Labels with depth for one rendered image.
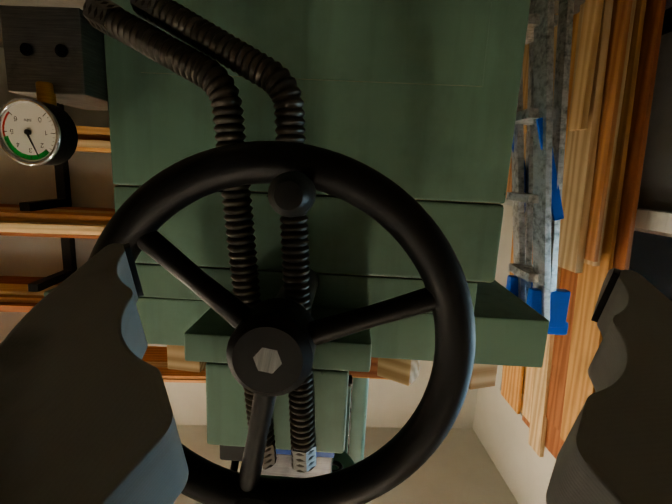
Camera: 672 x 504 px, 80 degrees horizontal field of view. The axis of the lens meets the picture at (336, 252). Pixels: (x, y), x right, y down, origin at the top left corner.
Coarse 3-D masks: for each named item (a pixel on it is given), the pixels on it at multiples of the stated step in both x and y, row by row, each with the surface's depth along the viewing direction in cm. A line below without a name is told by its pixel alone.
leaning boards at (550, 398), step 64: (640, 0) 144; (576, 64) 161; (640, 64) 149; (576, 128) 154; (640, 128) 150; (576, 192) 163; (512, 256) 244; (576, 256) 163; (576, 320) 184; (512, 384) 247; (576, 384) 185
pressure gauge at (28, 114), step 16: (48, 96) 40; (0, 112) 38; (16, 112) 38; (32, 112) 38; (48, 112) 38; (64, 112) 40; (0, 128) 39; (16, 128) 39; (32, 128) 38; (48, 128) 38; (64, 128) 39; (0, 144) 39; (16, 144) 39; (48, 144) 39; (64, 144) 39; (16, 160) 39; (32, 160) 39; (48, 160) 39; (64, 160) 41
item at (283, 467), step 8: (224, 448) 45; (232, 448) 45; (240, 448) 45; (224, 456) 45; (232, 456) 45; (240, 456) 45; (280, 456) 42; (288, 456) 42; (320, 456) 42; (328, 456) 41; (280, 464) 42; (288, 464) 42; (320, 464) 42; (328, 464) 42; (264, 472) 42; (272, 472) 42; (280, 472) 42; (288, 472) 42; (296, 472) 42; (312, 472) 42; (320, 472) 42; (328, 472) 42
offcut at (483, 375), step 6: (474, 366) 50; (480, 366) 50; (486, 366) 50; (492, 366) 51; (474, 372) 50; (480, 372) 50; (486, 372) 51; (492, 372) 51; (474, 378) 50; (480, 378) 50; (486, 378) 51; (492, 378) 51; (474, 384) 50; (480, 384) 51; (486, 384) 51; (492, 384) 51
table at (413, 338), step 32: (480, 288) 59; (160, 320) 48; (192, 320) 48; (224, 320) 42; (416, 320) 47; (480, 320) 47; (512, 320) 47; (544, 320) 47; (192, 352) 39; (224, 352) 39; (320, 352) 38; (352, 352) 38; (384, 352) 48; (416, 352) 48; (480, 352) 48; (512, 352) 47; (544, 352) 47
